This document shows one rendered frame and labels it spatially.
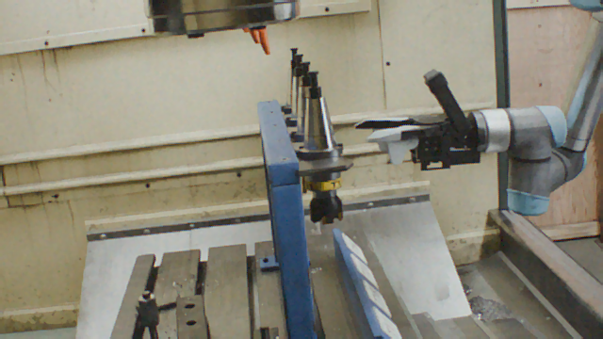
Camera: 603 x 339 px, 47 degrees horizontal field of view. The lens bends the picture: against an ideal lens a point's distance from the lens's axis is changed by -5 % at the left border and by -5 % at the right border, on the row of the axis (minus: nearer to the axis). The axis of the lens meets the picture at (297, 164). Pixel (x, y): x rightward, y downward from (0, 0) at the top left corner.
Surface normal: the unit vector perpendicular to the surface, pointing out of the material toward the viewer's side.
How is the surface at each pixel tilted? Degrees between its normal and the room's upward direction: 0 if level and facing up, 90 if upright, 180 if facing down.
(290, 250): 90
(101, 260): 24
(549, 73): 90
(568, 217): 90
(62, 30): 90
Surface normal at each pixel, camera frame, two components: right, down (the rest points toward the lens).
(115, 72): 0.07, 0.26
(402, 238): -0.05, -0.77
